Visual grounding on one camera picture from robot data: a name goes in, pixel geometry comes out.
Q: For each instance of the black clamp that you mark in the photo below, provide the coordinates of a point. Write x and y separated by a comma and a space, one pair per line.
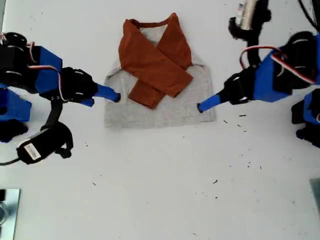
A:
2, 195

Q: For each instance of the steel post plate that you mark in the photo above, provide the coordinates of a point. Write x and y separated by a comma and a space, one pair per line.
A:
11, 212

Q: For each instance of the grey t-shirt with brown sleeves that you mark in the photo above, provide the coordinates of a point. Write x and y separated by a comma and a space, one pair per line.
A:
162, 112

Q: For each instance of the black camera box with label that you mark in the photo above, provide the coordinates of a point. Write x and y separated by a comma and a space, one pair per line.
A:
40, 147
250, 15

